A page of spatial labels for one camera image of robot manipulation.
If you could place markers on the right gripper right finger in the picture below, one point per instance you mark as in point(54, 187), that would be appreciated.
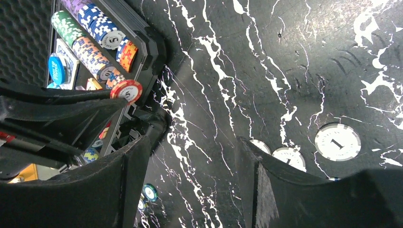
point(277, 195)

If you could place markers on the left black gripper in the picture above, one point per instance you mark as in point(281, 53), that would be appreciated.
point(49, 127)

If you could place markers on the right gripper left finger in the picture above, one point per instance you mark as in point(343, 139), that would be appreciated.
point(102, 194)

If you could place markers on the blue small blind button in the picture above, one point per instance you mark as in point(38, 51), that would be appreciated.
point(57, 68)

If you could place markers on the red poker chip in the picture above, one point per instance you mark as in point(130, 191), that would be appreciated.
point(130, 90)

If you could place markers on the black poker set case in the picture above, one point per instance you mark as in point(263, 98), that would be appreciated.
point(27, 39)

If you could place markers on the teal white poker chip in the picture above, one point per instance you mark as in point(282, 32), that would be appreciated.
point(142, 205)

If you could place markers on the blue card deck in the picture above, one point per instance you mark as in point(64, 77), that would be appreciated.
point(70, 62)

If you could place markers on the orange blue chip stack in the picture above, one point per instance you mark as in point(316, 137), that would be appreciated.
point(102, 70)

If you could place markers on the green white chip stack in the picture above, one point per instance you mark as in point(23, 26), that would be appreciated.
point(66, 27)

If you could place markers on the blue white chip stack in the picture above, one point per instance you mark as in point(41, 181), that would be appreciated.
point(101, 28)

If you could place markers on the purple chip stack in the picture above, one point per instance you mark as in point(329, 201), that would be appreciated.
point(73, 6)

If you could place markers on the red yellow chip stack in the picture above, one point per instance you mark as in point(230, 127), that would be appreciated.
point(126, 53)

